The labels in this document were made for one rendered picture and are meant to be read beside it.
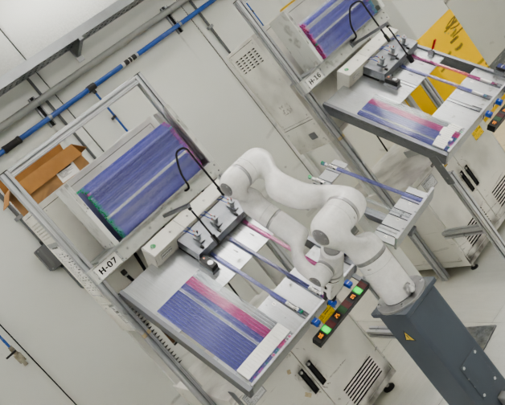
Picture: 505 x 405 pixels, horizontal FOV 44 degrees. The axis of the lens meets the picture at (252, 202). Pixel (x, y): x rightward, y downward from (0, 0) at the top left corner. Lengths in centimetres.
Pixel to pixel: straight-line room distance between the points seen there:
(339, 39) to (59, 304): 232
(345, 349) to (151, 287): 94
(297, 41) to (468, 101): 93
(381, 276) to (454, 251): 144
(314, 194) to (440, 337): 63
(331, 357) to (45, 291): 195
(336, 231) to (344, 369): 111
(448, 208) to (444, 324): 132
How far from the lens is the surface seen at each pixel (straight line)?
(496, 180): 380
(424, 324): 220
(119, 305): 272
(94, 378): 421
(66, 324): 415
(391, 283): 215
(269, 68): 347
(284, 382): 282
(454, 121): 328
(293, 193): 213
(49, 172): 301
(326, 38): 344
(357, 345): 303
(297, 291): 258
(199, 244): 269
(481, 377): 237
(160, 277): 271
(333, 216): 203
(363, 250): 209
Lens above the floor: 167
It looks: 11 degrees down
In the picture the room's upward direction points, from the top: 39 degrees counter-clockwise
